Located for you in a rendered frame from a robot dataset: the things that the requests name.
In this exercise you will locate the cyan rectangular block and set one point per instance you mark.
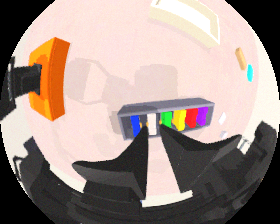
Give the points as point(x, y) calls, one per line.
point(249, 73)

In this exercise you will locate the green fuse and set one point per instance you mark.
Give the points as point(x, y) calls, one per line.
point(166, 118)

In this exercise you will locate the white fuse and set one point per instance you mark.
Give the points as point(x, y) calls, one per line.
point(151, 118)

